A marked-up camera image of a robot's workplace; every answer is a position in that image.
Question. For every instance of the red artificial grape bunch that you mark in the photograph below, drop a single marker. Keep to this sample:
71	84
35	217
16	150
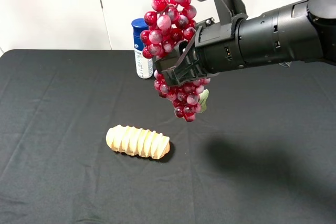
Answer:
171	23

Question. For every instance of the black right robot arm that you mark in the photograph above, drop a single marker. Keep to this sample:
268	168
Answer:
301	31

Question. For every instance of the ridged bread loaf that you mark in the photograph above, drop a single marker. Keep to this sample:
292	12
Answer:
133	141

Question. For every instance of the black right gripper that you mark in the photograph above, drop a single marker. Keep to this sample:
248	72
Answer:
216	49

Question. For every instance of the black tablecloth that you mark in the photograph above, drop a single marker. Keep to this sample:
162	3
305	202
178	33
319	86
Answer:
262	152

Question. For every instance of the blue and white bottle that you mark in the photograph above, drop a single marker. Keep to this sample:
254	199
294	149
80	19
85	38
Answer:
144	67

